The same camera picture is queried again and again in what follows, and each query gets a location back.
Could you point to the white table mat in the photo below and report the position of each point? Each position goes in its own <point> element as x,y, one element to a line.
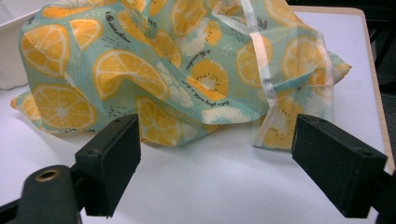
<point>202,186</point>

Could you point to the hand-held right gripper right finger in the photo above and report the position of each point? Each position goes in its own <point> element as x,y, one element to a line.
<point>336,165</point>

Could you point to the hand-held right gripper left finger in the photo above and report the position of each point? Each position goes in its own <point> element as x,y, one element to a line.
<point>109,161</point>

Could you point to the orange slice print cloth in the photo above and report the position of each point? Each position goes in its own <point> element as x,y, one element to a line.
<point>174,62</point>

